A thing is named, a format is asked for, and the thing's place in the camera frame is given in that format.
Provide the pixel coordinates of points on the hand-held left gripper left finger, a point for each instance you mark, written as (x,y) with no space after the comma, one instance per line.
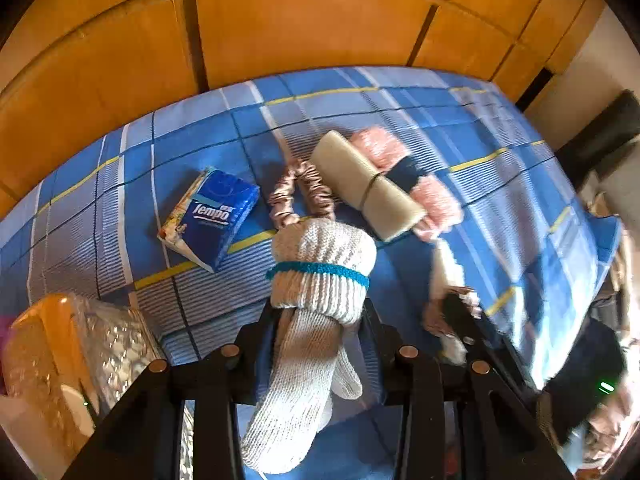
(250,355)

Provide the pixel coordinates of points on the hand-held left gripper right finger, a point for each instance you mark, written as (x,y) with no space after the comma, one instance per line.
(386,360)

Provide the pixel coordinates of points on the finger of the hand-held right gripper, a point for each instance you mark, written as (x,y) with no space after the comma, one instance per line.
(470,320)

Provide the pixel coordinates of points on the white fluffy brown-trimmed sock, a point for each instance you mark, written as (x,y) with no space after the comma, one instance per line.
(445,270)

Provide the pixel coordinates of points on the grey knit gloves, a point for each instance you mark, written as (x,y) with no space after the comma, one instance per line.
(310,350)

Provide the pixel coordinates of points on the teal elastic band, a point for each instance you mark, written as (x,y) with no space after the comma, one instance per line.
(320,268)

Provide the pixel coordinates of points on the blue pocket tissue packet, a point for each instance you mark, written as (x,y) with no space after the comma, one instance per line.
(215,210)

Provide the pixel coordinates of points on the pink satin scrunchie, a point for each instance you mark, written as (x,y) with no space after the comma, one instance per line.
(280,200)

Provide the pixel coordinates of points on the beige towel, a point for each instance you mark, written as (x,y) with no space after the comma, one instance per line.
(360,180)

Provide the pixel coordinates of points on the pink navy fuzzy socks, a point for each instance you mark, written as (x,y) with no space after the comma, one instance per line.
(380,147)

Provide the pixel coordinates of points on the ornate silver gold tissue box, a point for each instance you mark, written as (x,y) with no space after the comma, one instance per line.
(100,340)

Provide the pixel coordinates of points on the wooden wardrobe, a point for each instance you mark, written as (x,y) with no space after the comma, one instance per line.
(300,20)

